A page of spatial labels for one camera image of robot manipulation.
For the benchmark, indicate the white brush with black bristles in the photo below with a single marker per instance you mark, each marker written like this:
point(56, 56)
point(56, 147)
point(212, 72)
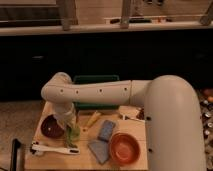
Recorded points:
point(39, 149)

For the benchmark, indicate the black object at left edge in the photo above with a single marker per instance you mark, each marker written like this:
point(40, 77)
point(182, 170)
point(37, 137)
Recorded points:
point(16, 146)

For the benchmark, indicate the blue sponge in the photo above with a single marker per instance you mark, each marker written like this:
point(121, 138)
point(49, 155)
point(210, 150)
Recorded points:
point(106, 130)

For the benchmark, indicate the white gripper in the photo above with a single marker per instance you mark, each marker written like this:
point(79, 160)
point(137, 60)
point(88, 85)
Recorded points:
point(65, 114)

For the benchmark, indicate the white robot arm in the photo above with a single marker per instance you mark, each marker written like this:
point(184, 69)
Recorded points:
point(173, 120)

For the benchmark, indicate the grey-blue cloth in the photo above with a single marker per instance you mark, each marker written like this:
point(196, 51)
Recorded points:
point(100, 149)

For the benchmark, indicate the orange bowl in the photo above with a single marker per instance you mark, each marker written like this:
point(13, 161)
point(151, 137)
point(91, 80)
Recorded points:
point(124, 149)

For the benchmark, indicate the dark red bowl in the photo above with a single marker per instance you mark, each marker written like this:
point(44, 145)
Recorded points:
point(50, 128)

